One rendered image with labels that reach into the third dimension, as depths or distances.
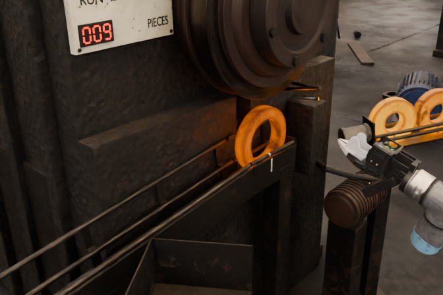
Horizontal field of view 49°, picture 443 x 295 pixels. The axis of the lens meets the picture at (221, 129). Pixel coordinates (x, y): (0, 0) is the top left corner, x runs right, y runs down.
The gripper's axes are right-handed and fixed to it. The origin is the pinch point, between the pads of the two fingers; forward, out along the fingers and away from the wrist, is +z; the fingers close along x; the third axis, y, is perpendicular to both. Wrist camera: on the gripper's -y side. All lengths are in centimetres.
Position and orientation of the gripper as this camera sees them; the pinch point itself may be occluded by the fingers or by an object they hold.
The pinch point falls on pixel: (341, 144)
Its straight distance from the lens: 135.1
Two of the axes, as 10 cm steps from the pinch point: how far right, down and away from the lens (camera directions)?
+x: -6.8, 2.9, -6.7
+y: 2.1, -8.1, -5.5
